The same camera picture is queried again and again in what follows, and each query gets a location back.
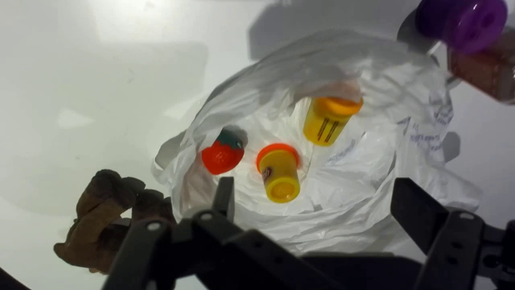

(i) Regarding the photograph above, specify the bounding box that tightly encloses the yellow dough tub orange lid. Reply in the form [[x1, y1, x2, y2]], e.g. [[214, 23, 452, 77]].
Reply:
[[254, 141, 302, 204]]

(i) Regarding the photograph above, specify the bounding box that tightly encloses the purple dough tub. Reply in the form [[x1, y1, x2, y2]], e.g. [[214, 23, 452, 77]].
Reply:
[[415, 0, 510, 54]]

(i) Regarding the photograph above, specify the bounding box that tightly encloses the red toy strawberry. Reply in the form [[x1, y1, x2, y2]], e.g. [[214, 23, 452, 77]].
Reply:
[[199, 125, 249, 177]]

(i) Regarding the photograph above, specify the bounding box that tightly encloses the white plastic bag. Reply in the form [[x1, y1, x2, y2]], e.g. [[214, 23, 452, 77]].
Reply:
[[153, 28, 484, 260]]

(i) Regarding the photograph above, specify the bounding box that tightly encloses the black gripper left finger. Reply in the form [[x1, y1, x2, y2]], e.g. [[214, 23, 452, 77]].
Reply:
[[101, 175, 334, 290]]

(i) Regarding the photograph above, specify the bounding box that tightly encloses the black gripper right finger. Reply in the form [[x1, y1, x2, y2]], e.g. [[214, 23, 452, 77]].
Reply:
[[389, 175, 515, 290]]

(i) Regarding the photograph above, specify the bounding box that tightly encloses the brown plush toy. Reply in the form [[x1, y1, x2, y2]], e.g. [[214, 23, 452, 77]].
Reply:
[[53, 167, 175, 275]]

